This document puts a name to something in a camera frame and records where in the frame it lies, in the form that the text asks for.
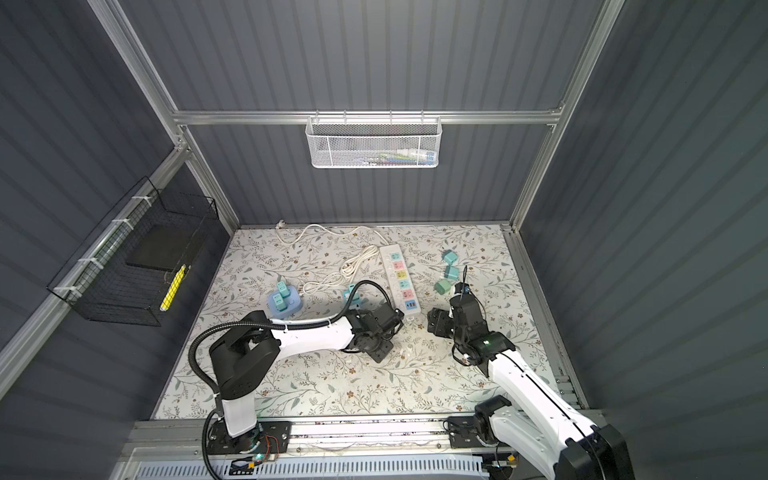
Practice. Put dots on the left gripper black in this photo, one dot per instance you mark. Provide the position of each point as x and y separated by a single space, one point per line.
382 354

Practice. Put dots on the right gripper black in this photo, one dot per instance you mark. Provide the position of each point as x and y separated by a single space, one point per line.
438 320

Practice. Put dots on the teal power strip with USB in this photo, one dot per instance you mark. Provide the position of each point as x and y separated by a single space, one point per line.
352 297

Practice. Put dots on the white multicolour power strip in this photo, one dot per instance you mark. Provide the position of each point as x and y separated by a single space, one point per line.
403 293

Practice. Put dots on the light blue square power socket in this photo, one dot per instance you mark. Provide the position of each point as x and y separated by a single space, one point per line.
294 305

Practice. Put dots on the teal charger cube front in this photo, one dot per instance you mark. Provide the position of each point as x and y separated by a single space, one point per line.
279 302

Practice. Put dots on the teal charger cube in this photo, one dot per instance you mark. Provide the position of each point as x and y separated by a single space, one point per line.
283 289
452 273
279 302
450 258

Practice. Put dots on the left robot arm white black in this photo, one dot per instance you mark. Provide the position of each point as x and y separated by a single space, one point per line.
247 350

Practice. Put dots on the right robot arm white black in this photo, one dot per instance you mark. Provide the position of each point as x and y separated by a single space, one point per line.
529 416

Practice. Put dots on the teal charger cube top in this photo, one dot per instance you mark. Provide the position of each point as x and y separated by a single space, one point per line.
450 258

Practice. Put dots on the items in white basket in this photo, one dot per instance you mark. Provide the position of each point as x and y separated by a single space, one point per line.
409 157

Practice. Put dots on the yellow striped item in basket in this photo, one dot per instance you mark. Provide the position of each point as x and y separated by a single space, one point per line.
173 288

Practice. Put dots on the black pad in basket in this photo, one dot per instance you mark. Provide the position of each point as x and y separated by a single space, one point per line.
166 248

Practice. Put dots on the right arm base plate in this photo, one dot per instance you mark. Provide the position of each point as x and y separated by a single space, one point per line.
468 432

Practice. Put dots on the white slotted cable duct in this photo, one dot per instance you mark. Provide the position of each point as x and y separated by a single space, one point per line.
441 466

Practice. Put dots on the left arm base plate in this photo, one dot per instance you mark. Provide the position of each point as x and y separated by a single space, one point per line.
271 437

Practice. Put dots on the white wire mesh basket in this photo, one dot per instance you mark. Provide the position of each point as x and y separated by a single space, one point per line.
336 144

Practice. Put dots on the black wire mesh basket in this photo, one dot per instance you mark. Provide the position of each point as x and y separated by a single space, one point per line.
134 269

